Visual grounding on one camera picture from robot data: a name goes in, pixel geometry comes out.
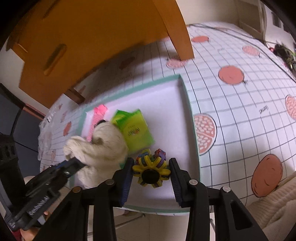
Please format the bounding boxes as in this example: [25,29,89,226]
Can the colourful puzzle ball toy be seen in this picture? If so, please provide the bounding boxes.
[132,149,171,188]

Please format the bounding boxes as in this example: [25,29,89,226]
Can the white plush toy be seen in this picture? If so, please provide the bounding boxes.
[63,121,128,189]

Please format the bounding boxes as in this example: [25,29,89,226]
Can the green tissue pack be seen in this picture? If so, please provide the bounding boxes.
[110,110,130,126]
[117,109,154,154]

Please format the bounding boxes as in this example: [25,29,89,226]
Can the pink hair rollers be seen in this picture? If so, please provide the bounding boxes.
[87,104,107,142]

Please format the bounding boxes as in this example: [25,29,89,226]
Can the person's left hand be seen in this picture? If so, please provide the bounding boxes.
[20,211,51,241]

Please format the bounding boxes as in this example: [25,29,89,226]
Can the clear plastic bag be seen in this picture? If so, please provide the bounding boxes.
[38,110,55,161]

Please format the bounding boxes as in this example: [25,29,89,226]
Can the white teal tray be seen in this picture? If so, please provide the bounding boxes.
[76,75,200,215]

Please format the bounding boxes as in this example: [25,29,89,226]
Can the cream knitted blanket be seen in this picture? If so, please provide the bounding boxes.
[247,173,296,240]

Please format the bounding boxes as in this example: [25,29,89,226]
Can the wooden nightstand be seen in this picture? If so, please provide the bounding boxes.
[6,1,194,108]

